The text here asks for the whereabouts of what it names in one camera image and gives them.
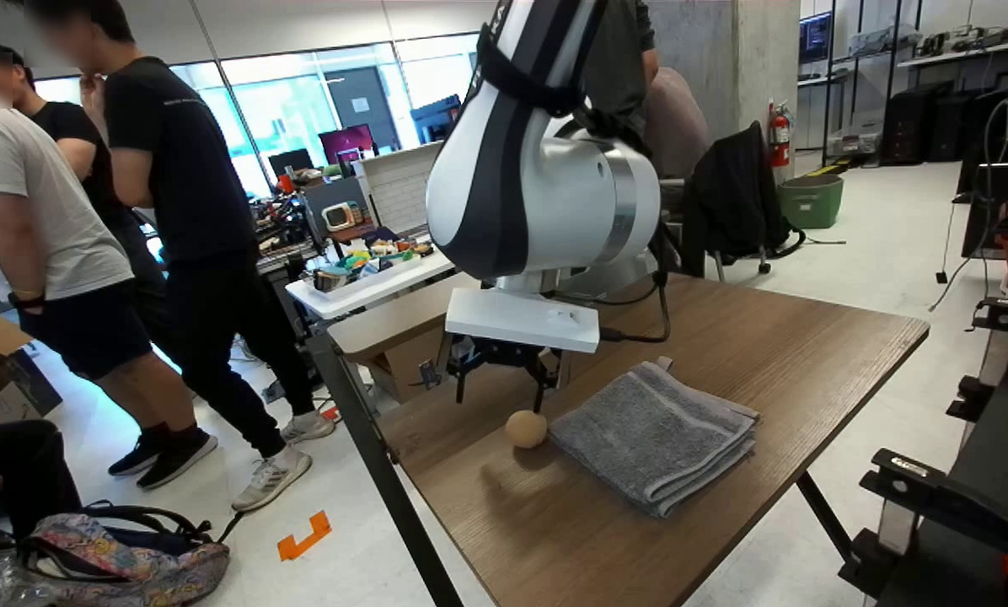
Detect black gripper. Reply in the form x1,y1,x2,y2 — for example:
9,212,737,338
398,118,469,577
445,335,567,417

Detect grey towel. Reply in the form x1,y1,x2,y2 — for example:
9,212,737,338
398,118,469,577
546,358,760,519

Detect tan wooden ball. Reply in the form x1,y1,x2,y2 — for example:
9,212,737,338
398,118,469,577
502,407,554,456

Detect cardboard box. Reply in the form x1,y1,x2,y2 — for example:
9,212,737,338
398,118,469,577
363,325,456,403

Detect long wooden table black legs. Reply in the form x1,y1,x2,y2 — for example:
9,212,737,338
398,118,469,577
298,268,464,607

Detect white work table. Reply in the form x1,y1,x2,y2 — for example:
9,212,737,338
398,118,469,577
283,248,460,325

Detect colourful toy pile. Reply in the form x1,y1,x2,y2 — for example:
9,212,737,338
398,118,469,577
310,233,437,296

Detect white partition panel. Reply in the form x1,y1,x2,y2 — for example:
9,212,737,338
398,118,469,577
356,143,448,238

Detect small beige device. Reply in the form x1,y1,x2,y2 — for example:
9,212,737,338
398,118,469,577
318,198,359,238

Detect dark blue monitor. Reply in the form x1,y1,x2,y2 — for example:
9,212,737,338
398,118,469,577
406,91,464,149

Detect magenta lit monitor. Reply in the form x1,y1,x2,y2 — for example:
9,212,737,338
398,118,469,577
318,121,379,168

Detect black jacket on chair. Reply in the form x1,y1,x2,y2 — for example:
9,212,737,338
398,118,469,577
681,118,806,284

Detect small dark monitor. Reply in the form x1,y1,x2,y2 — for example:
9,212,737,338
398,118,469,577
264,147,318,184

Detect person in mauve shirt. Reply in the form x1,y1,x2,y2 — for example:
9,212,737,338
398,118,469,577
632,64,715,184

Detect green basket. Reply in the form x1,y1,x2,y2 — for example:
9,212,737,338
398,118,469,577
778,171,850,233

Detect red fire extinguisher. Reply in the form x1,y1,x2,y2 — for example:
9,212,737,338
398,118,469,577
765,97,796,171

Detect person black shirt white sneakers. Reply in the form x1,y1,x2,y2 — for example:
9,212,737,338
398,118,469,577
87,0,342,517

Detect colourful patterned backpack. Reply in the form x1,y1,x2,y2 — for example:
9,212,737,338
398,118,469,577
0,498,232,607

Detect dark tablet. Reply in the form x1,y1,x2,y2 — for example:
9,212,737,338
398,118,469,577
9,347,68,417

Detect black storage case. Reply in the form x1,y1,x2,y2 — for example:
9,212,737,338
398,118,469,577
877,85,961,168

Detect seated person black trousers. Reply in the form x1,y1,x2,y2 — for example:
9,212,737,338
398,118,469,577
0,325,84,566

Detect person in white shirt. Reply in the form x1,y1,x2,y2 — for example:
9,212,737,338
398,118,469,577
0,116,218,492

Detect person in black shirt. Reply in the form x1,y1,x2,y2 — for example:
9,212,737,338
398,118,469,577
24,64,133,248

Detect metal storage shelf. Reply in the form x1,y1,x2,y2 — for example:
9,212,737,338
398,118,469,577
894,0,1008,171

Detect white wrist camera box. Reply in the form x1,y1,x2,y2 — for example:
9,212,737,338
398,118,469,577
442,278,603,358

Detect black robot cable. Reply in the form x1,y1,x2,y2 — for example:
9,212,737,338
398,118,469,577
597,217,677,347

